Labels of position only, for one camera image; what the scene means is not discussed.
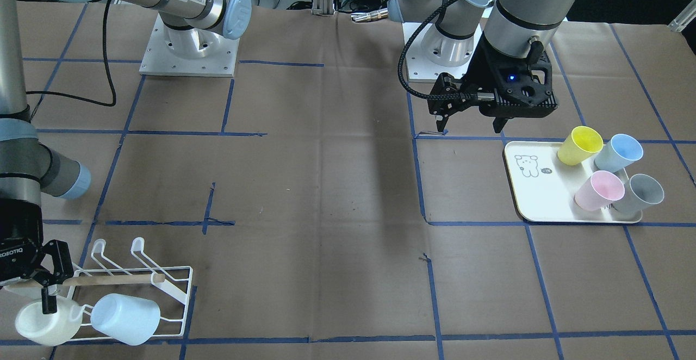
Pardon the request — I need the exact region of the pink cup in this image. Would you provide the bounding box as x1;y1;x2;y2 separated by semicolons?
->
574;171;625;212

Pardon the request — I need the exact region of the light blue cup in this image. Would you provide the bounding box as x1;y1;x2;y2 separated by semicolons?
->
90;293;160;346
594;134;644;172

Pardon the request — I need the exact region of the pale green cup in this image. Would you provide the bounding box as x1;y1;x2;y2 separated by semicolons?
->
15;296;84;346

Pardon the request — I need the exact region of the white wire cup rack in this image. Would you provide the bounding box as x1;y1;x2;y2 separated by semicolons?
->
3;237;194;342

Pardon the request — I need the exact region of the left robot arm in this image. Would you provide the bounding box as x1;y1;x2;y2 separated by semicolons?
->
386;0;575;134

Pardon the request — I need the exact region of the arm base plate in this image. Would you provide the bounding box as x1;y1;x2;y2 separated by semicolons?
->
139;15;239;78
406;23;482;83

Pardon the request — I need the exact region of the yellow cup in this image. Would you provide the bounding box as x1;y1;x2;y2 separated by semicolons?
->
557;126;604;166

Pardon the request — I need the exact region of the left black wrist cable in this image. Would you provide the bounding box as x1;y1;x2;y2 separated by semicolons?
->
398;0;506;100

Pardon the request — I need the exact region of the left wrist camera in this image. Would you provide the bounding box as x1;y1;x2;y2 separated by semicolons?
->
479;53;558;118

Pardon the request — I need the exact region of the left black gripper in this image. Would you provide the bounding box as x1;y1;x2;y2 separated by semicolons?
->
428;42;536;134

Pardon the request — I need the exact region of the cream plastic tray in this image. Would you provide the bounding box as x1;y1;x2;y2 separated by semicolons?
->
503;140;642;225

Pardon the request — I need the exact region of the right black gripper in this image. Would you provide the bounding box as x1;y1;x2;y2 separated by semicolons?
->
1;200;74;315

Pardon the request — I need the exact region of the grey cup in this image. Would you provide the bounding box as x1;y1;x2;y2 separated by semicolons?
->
612;173;664;214

